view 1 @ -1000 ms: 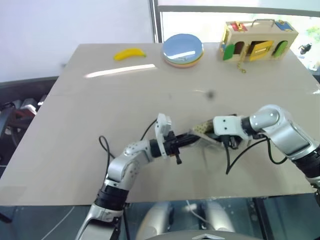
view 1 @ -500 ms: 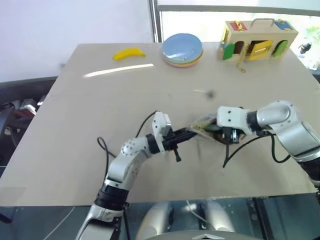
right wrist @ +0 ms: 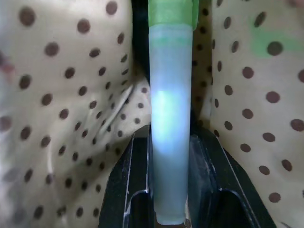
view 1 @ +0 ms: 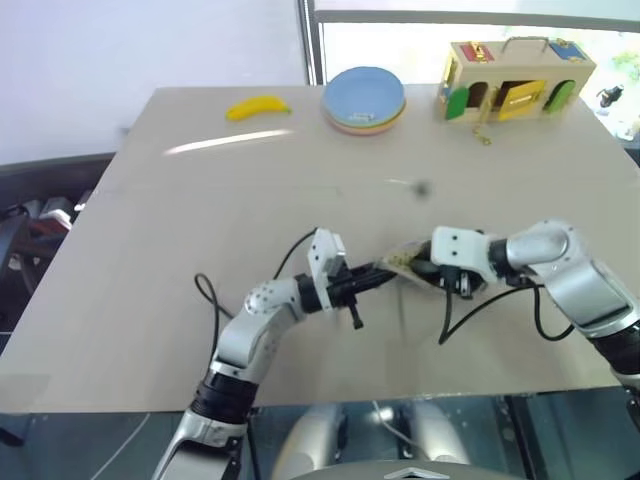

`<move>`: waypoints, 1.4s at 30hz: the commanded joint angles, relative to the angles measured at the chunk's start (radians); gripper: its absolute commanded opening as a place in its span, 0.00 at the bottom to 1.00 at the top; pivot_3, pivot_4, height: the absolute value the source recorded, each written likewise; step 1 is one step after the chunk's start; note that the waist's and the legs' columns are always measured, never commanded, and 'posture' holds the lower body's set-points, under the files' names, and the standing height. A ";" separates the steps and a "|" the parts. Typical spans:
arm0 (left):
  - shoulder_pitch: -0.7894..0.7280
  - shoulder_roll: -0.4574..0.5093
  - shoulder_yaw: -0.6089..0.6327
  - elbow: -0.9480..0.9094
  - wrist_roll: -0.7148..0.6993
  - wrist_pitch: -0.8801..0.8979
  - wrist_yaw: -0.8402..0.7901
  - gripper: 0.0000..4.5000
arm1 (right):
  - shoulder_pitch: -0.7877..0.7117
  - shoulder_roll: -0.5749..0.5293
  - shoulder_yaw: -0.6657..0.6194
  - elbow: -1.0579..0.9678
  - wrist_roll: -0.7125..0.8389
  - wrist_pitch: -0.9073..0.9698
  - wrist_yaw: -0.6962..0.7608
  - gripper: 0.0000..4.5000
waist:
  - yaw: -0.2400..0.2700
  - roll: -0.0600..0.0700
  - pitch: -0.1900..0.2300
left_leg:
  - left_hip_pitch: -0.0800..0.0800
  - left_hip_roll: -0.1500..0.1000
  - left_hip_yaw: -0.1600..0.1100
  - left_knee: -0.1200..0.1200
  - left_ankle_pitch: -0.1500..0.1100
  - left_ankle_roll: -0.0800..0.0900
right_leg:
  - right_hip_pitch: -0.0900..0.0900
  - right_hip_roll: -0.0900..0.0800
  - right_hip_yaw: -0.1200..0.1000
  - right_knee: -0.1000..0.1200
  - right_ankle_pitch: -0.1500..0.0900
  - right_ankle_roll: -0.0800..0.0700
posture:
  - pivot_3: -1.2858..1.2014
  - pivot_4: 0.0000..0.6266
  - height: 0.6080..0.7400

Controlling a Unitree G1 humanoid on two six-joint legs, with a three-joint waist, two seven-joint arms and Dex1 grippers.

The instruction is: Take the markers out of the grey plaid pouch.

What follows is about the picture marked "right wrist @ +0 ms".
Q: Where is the green marker with translucent cap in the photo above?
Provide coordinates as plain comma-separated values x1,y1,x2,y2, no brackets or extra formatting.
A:
147,0,200,226

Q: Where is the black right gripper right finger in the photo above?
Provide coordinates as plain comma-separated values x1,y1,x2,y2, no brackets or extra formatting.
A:
186,133,278,228

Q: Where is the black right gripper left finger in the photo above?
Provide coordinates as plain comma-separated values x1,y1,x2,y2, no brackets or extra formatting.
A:
97,123,155,228

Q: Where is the pouch with polka dot lining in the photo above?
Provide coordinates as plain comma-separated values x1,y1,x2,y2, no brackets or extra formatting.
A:
0,0,304,228

